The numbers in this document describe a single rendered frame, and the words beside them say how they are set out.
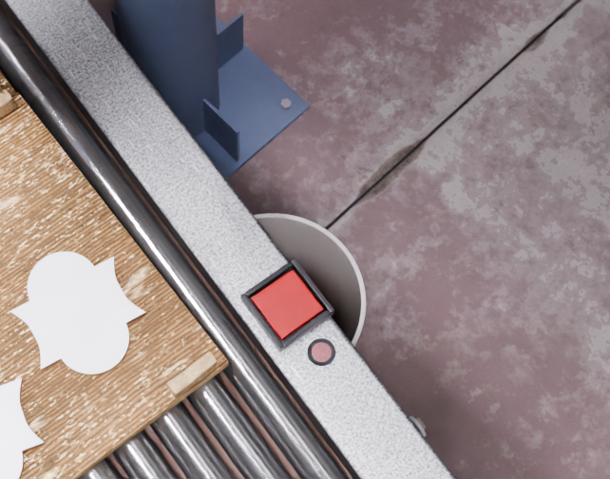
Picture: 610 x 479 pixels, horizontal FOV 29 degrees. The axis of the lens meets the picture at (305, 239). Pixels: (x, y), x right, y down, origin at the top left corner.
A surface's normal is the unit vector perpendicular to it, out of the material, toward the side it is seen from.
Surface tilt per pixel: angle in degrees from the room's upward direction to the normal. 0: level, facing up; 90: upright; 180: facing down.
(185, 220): 0
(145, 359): 0
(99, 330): 0
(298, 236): 87
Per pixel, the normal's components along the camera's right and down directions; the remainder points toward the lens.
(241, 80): 0.05, -0.33
